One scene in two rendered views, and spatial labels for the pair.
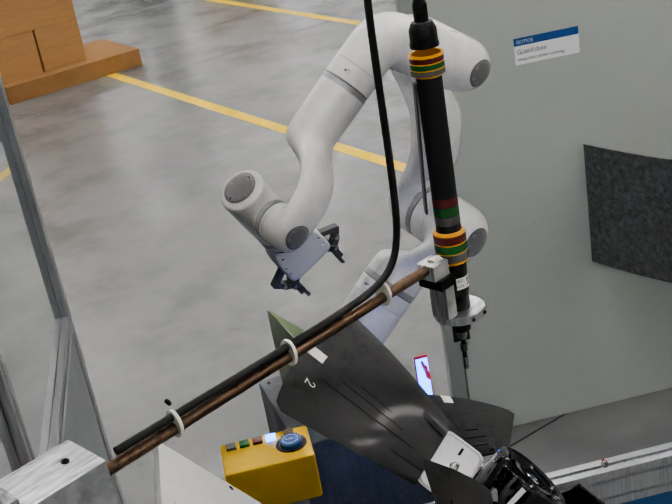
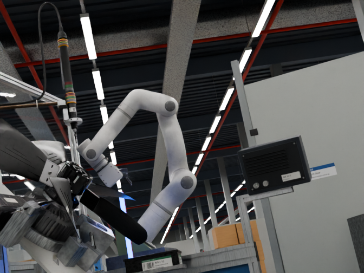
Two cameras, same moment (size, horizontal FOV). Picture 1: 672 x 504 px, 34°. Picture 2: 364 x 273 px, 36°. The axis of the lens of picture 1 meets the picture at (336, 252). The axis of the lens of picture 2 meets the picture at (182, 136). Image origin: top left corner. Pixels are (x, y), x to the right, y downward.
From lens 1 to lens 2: 2.02 m
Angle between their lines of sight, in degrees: 45
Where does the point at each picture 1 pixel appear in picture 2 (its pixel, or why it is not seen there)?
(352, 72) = (122, 105)
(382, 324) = (152, 218)
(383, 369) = (56, 148)
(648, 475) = (219, 256)
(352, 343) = (52, 143)
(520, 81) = (310, 188)
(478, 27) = not seen: hidden behind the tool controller
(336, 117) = (115, 119)
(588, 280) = not seen: outside the picture
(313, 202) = (97, 141)
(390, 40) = (135, 94)
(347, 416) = not seen: hidden behind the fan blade
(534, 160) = (322, 226)
